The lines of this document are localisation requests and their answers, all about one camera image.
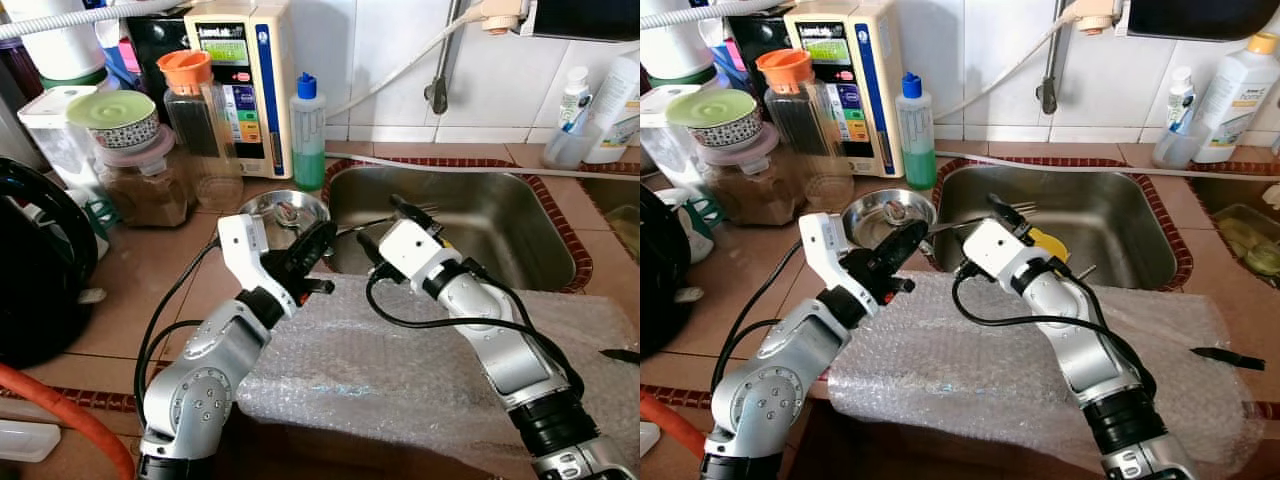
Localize green lid patterned bowl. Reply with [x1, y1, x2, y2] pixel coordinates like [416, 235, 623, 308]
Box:
[665, 87, 762, 151]
[65, 89, 162, 152]

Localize clear plastic container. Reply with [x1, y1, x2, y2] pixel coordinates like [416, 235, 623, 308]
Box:
[17, 86, 102, 193]
[640, 84, 707, 188]

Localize grey wall faucet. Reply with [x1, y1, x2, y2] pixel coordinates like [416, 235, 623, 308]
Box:
[1036, 0, 1078, 115]
[424, 0, 473, 115]

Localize white detergent bottle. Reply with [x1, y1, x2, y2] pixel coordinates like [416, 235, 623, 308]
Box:
[1192, 31, 1280, 165]
[582, 54, 641, 165]

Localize orange hose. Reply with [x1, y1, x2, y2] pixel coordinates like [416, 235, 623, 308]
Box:
[0, 361, 137, 480]
[640, 388, 708, 461]

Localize clear plastic cup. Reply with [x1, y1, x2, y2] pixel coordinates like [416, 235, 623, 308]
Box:
[542, 124, 593, 170]
[1151, 121, 1202, 170]

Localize white toothpaste tube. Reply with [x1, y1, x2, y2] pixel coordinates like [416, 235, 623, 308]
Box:
[1167, 66, 1199, 132]
[557, 66, 592, 132]

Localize cream water ionizer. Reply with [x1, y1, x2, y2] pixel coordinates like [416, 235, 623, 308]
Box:
[782, 0, 907, 181]
[182, 0, 299, 182]

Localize steel deep plate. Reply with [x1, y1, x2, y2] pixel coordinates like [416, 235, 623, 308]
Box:
[237, 189, 332, 252]
[841, 187, 939, 252]

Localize white filter canister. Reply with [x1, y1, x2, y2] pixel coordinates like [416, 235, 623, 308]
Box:
[0, 0, 111, 91]
[640, 0, 725, 87]

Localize glass food container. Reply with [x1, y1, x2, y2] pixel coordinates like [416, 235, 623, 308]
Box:
[1214, 202, 1280, 281]
[602, 204, 641, 261]

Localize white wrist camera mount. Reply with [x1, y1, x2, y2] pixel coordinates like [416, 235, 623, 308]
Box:
[797, 211, 857, 294]
[959, 217, 1042, 284]
[377, 217, 448, 284]
[216, 212, 274, 294]

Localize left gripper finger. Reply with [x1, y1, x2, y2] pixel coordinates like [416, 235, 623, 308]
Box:
[300, 222, 338, 273]
[885, 220, 929, 271]

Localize black box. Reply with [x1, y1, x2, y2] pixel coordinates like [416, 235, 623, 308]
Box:
[727, 14, 793, 98]
[124, 14, 197, 98]

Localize pink lid brown jar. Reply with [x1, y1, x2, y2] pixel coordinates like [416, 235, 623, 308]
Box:
[698, 124, 798, 229]
[94, 127, 197, 230]

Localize white green mug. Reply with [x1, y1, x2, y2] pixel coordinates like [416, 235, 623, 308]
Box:
[658, 187, 728, 265]
[80, 193, 123, 243]

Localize steel sink basin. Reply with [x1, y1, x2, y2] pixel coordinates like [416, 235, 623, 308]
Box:
[1190, 168, 1280, 293]
[928, 162, 1195, 293]
[575, 172, 641, 265]
[320, 163, 581, 294]

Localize white corrugated hose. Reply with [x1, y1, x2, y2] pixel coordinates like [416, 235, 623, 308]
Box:
[0, 0, 193, 43]
[640, 0, 793, 33]

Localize green dish soap bottle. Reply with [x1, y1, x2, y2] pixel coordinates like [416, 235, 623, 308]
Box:
[289, 71, 328, 194]
[896, 71, 939, 192]

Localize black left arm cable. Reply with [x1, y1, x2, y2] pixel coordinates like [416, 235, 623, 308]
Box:
[711, 238, 807, 403]
[132, 236, 227, 429]

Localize orange lid glass jar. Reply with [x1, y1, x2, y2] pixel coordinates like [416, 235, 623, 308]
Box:
[754, 47, 853, 213]
[156, 49, 247, 213]

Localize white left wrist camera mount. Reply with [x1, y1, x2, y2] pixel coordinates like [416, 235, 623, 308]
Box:
[797, 211, 857, 294]
[216, 212, 274, 294]

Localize white flexible hose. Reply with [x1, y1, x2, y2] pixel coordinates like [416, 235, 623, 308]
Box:
[324, 0, 533, 121]
[934, 0, 1128, 122]

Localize clear bubble wrap sheet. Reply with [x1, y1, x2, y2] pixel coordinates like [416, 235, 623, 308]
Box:
[236, 270, 641, 463]
[827, 268, 1268, 478]

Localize steel spoon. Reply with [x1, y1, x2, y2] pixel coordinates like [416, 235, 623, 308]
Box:
[333, 214, 399, 239]
[924, 214, 994, 239]

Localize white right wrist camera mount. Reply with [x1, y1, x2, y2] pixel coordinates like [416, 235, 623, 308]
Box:
[377, 217, 448, 284]
[959, 217, 1042, 284]

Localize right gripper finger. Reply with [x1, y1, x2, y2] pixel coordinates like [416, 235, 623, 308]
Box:
[390, 195, 443, 241]
[948, 250, 989, 286]
[985, 193, 1037, 237]
[357, 237, 389, 281]

